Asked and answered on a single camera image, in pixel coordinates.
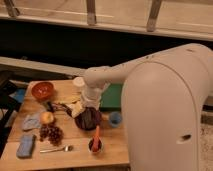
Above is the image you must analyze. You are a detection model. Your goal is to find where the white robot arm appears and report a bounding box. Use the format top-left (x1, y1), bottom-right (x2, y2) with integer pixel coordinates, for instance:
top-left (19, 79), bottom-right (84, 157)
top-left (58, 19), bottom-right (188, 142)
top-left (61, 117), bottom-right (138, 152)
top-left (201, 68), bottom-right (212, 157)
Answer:
top-left (81, 44), bottom-right (213, 171)

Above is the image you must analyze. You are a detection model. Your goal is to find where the orange carrot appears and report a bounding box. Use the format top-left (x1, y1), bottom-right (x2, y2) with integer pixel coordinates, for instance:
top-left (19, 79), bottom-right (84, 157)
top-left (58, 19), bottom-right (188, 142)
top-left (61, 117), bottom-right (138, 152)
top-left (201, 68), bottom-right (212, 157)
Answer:
top-left (91, 125), bottom-right (100, 152)

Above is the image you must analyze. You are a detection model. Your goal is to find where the blue object at table edge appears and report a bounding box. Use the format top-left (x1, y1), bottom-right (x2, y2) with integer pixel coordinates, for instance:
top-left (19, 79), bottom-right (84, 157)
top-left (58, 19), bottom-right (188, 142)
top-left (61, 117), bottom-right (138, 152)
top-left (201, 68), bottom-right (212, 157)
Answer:
top-left (11, 88), bottom-right (26, 103)

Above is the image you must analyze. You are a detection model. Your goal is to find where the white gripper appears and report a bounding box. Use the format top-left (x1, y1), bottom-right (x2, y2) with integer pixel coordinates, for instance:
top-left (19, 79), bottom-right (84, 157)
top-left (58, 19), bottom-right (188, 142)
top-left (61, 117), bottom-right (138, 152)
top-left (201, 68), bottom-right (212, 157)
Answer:
top-left (71, 86), bottom-right (106, 118)

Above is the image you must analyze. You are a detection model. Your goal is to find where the orange bowl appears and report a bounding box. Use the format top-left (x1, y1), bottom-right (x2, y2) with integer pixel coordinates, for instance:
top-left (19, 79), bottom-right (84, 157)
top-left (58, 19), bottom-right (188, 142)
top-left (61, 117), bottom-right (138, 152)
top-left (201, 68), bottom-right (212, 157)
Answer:
top-left (31, 82), bottom-right (54, 101)

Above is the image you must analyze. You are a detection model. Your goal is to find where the dark cup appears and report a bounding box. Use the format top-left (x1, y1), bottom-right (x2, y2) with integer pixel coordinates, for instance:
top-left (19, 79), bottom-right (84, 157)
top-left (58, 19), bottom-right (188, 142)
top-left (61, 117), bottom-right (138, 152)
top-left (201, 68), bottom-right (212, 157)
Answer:
top-left (88, 139), bottom-right (103, 155)

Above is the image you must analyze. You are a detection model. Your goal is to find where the purple bowl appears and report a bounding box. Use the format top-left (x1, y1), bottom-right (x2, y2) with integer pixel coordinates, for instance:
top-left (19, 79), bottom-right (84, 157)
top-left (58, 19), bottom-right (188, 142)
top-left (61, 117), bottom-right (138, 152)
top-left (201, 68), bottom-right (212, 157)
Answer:
top-left (75, 107), bottom-right (102, 130)

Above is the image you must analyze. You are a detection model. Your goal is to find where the black handled utensil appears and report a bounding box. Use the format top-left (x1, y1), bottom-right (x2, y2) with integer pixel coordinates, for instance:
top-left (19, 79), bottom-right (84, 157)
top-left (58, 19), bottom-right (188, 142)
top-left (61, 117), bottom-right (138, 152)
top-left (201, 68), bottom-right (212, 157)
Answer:
top-left (45, 101), bottom-right (72, 116)

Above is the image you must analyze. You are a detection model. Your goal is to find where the grey blue cloth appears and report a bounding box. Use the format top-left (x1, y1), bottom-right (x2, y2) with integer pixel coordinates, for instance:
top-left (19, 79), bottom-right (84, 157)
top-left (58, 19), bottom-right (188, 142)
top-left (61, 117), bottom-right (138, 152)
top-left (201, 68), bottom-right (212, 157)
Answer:
top-left (21, 113), bottom-right (41, 131)

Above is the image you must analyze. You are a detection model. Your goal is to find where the green plastic tray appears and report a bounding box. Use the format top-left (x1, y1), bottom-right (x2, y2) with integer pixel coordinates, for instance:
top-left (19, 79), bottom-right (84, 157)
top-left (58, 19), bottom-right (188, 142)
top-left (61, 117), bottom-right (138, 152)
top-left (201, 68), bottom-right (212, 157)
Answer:
top-left (100, 84), bottom-right (123, 111)

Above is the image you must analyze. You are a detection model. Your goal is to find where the red yellow apple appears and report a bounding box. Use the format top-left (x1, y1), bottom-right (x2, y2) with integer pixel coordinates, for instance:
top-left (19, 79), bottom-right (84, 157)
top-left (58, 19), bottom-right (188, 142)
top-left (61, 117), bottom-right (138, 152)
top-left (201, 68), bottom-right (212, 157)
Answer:
top-left (40, 111), bottom-right (54, 124)

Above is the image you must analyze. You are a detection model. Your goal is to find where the yellow banana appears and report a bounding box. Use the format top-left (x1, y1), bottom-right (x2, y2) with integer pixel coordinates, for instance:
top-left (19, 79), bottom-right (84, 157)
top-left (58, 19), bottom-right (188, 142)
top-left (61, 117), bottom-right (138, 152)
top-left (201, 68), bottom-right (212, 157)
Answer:
top-left (57, 95), bottom-right (80, 104)

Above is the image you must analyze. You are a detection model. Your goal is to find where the bunch of red grapes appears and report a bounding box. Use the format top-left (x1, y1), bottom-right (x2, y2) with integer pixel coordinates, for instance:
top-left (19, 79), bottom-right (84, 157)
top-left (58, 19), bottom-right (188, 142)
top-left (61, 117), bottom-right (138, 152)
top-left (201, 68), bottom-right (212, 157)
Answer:
top-left (39, 125), bottom-right (63, 146)

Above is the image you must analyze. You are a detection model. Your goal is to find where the small blue cup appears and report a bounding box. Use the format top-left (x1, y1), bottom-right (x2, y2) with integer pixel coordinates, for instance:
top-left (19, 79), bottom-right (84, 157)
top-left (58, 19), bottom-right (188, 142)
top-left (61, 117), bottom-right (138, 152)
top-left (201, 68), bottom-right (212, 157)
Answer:
top-left (109, 112), bottom-right (122, 128)

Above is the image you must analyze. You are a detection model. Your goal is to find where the blue sponge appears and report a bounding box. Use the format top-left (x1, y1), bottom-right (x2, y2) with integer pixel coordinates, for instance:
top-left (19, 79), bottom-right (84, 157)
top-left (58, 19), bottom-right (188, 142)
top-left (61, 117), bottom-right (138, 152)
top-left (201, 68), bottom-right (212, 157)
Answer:
top-left (16, 134), bottom-right (36, 158)

